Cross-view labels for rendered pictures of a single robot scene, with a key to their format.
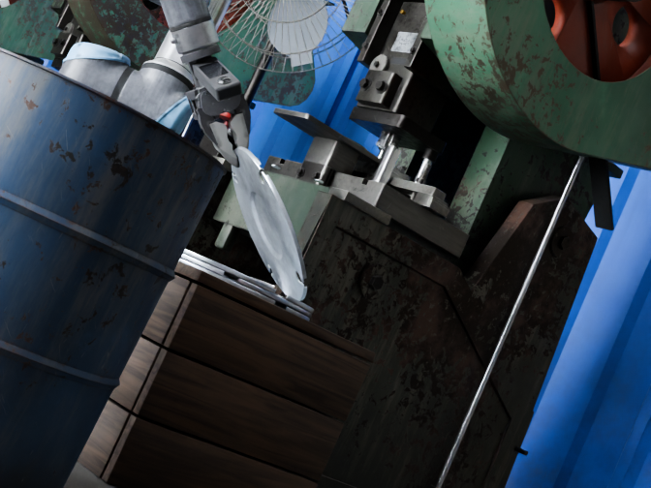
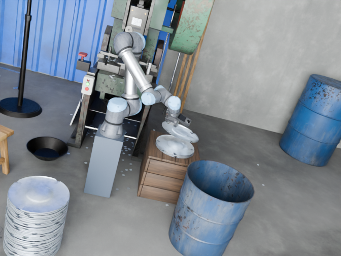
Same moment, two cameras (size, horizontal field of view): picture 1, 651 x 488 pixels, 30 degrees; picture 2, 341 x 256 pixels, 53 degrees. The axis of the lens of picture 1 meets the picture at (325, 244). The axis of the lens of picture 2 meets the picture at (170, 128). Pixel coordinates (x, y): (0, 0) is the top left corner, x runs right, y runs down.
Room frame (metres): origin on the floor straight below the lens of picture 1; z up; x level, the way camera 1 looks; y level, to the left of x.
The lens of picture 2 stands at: (1.06, 2.08, 1.50)
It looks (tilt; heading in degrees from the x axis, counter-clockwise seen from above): 24 degrees down; 300
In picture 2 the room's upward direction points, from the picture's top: 17 degrees clockwise
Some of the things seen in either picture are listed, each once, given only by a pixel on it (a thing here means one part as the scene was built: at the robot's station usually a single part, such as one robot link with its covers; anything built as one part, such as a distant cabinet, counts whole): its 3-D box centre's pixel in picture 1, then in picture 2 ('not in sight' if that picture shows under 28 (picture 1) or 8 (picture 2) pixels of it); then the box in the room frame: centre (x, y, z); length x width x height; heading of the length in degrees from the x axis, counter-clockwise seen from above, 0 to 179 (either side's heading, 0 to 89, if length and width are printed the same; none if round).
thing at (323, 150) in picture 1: (318, 158); (126, 68); (2.76, 0.10, 0.72); 0.25 x 0.14 x 0.14; 129
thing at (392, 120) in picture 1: (394, 135); not in sight; (2.87, -0.04, 0.86); 0.20 x 0.16 x 0.05; 39
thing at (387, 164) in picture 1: (387, 164); (148, 67); (2.65, -0.05, 0.75); 0.03 x 0.03 x 0.10; 39
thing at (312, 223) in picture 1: (435, 339); (151, 94); (2.75, -0.32, 0.45); 0.92 x 0.12 x 0.90; 129
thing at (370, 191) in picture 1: (361, 205); (127, 67); (2.87, -0.04, 0.68); 0.45 x 0.30 x 0.06; 39
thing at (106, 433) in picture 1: (190, 380); (168, 167); (2.12, 0.12, 0.18); 0.40 x 0.38 x 0.35; 129
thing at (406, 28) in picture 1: (412, 61); (136, 24); (2.84, -0.01, 1.04); 0.17 x 0.15 x 0.30; 129
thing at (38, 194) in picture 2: not in sight; (39, 193); (2.20, 1.18, 0.33); 0.29 x 0.29 x 0.01
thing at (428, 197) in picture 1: (421, 185); (148, 63); (2.74, -0.15, 0.76); 0.17 x 0.06 x 0.10; 39
